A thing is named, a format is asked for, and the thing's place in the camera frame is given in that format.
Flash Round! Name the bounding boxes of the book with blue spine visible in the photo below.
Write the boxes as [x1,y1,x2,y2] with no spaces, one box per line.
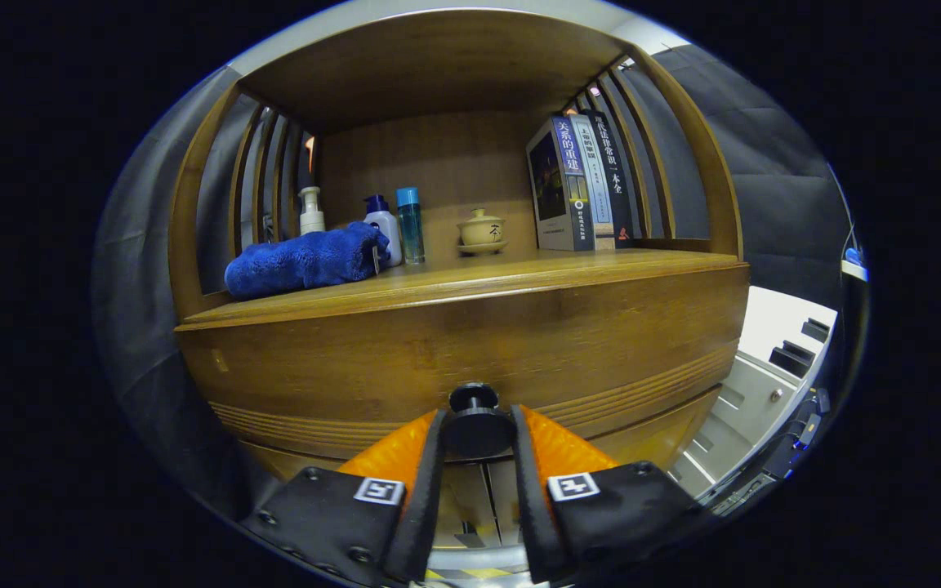
[526,117,595,252]

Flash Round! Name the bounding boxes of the book with black spine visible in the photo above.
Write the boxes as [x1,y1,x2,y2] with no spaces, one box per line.
[585,110,636,248]

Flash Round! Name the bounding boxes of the book with white spine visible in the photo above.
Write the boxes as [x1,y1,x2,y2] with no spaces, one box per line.
[569,113,617,250]

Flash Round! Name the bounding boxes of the wooden drawer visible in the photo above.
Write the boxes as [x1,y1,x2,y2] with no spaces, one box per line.
[176,263,751,463]

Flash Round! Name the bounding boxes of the white lotion bottle blue cap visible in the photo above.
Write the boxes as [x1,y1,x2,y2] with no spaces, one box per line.
[363,194,403,269]

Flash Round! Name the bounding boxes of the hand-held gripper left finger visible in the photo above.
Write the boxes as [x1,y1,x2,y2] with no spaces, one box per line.
[242,407,448,587]

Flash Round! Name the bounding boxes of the yellow black floor tape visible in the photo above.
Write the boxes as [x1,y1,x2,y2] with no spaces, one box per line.
[426,566,533,582]

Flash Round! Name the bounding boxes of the white pump bottle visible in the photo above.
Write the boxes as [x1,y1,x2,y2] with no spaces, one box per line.
[298,186,327,238]

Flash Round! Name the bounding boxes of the black drawer knob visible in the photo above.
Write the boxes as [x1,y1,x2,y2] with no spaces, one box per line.
[444,382,516,462]

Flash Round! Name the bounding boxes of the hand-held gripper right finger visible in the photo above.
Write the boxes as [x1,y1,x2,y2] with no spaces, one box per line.
[510,403,708,585]

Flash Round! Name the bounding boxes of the beige lidded tea cup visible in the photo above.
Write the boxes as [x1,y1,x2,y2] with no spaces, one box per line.
[456,207,509,256]

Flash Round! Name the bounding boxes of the blue towel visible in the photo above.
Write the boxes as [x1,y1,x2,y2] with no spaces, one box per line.
[224,221,391,300]

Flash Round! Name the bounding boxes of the wooden cabinet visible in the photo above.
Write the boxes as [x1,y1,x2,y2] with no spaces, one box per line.
[167,8,753,572]

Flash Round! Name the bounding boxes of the white cabinet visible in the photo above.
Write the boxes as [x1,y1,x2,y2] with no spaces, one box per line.
[667,286,839,499]

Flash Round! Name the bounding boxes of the teal bottle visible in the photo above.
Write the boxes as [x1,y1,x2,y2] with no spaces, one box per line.
[395,187,426,265]

